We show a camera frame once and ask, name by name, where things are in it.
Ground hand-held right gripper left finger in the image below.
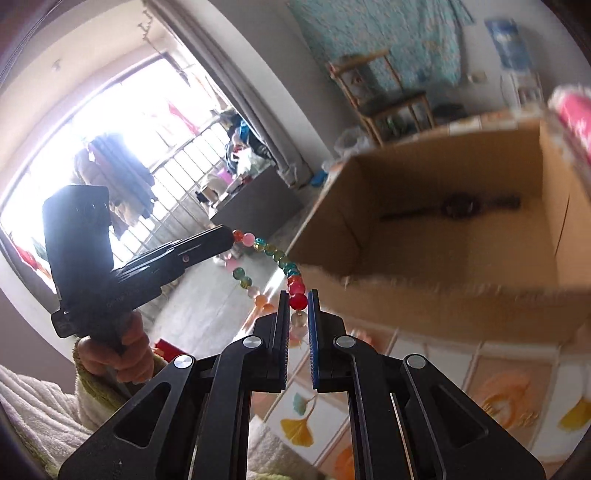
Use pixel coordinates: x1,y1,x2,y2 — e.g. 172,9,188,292
58,291,291,480

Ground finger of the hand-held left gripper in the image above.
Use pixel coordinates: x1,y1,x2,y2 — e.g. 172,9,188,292
139,224,234,267
115,241,232,288

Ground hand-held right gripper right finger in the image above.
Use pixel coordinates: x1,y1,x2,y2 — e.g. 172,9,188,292
308,290,541,480

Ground multicolour bead necklace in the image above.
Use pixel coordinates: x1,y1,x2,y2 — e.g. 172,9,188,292
224,228,310,347

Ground brown cardboard box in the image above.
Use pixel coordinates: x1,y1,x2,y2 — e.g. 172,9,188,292
286,117,591,344

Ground person's left forearm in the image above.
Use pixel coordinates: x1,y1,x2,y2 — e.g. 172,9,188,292
0,346,167,472

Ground person's left hand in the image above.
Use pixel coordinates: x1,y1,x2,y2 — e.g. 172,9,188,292
76,316,154,384

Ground dark grey cabinet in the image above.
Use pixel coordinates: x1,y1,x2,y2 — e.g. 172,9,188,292
210,164,305,236

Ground metal window railing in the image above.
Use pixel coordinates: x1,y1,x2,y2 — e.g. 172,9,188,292
106,115,232,273

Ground hanging clothes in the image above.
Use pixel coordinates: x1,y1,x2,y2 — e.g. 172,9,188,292
74,134,158,222

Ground red gift bag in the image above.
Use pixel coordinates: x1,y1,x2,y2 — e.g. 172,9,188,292
154,339,183,365

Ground white fluffy robe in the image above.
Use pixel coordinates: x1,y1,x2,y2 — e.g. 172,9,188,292
247,415,324,480

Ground pile of clothes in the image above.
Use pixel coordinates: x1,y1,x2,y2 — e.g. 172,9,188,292
198,108,278,195

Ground grey curtain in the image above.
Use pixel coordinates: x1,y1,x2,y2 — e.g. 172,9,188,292
143,0,315,190

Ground ginkgo leaf patterned tablecloth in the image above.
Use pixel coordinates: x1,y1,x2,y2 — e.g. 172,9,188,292
249,323,591,480

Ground white plastic bag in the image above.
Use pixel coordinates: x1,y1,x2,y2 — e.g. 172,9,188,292
321,127,375,174

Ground black wristwatch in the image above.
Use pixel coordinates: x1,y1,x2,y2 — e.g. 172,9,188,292
379,193,522,221

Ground wooden chair with dark seat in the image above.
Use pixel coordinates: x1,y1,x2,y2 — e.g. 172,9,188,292
325,48,437,146

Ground white water dispenser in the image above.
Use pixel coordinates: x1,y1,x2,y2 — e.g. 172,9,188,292
501,71,546,112

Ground pink floral blanket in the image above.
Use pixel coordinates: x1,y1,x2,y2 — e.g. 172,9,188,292
549,83,591,167

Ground teal floral wall cloth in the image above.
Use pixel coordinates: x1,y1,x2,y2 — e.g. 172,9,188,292
288,0,474,93

